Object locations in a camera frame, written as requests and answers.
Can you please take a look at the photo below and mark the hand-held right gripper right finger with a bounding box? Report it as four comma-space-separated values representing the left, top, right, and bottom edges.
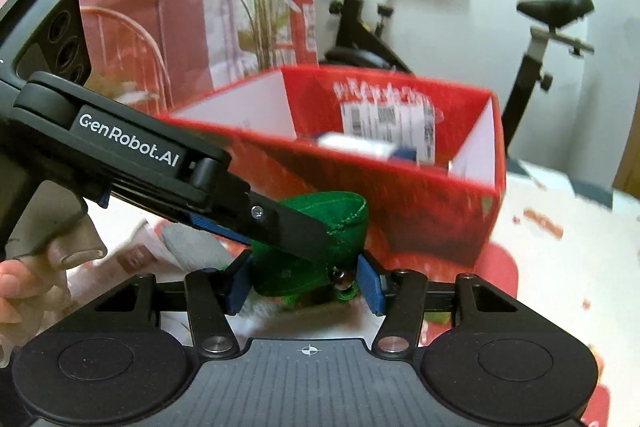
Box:
357, 253, 518, 353

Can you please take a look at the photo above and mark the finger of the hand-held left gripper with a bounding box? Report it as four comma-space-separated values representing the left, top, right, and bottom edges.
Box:
192, 159, 333, 264
190, 213, 251, 246

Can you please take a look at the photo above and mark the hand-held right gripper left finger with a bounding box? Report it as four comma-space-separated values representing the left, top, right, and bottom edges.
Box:
95, 251, 253, 358

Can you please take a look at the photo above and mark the green felt hat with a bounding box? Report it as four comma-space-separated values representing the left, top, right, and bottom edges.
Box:
247, 191, 370, 308

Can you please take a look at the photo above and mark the red strawberry print box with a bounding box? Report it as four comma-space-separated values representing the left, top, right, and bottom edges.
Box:
157, 64, 507, 270

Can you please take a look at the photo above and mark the person's left hand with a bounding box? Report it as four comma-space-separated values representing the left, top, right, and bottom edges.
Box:
0, 182, 108, 365

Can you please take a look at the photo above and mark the grey knit cloth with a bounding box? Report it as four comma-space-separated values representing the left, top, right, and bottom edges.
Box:
160, 224, 251, 270

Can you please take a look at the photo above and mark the white and blue cloth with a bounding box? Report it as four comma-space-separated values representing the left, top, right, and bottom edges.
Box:
315, 131, 421, 166

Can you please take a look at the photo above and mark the white printed tablecloth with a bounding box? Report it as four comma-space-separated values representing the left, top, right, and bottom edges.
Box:
65, 157, 640, 427

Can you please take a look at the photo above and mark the black exercise bike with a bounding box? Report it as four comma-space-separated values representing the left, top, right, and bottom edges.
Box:
305, 0, 596, 152

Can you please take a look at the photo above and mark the red wire chair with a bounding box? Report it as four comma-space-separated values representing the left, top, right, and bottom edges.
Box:
80, 6, 173, 112

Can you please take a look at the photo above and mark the wooden door frame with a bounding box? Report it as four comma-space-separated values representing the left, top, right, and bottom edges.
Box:
612, 122, 640, 200

